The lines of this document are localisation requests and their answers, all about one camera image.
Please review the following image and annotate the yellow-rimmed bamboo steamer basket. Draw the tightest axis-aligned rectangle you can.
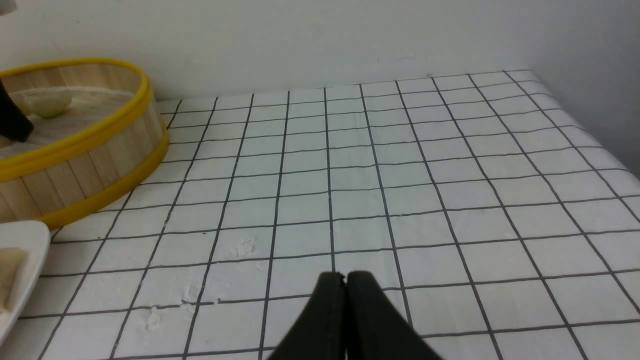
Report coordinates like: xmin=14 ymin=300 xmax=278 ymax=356
xmin=0 ymin=58 xmax=169 ymax=229

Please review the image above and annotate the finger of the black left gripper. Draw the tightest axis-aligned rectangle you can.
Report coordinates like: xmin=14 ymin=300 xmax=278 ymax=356
xmin=0 ymin=82 xmax=34 ymax=142

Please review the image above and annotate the white square plate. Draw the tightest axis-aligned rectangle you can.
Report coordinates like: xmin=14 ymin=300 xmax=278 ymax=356
xmin=0 ymin=220 xmax=51 ymax=343

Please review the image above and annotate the pale green dumpling in steamer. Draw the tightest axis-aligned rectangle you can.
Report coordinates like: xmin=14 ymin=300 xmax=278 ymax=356
xmin=22 ymin=90 xmax=73 ymax=119

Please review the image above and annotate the beige dumpling plate right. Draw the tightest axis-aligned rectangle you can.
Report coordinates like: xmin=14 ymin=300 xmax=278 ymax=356
xmin=0 ymin=247 xmax=26 ymax=313

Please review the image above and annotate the white grid tablecloth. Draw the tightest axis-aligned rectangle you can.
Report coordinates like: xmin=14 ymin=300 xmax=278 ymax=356
xmin=1 ymin=71 xmax=640 ymax=360

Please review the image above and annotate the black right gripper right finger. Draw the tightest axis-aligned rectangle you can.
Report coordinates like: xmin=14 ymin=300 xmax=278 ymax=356
xmin=346 ymin=271 xmax=442 ymax=360

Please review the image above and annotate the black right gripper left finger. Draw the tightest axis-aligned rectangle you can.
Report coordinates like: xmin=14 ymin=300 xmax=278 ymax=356
xmin=269 ymin=272 xmax=346 ymax=360

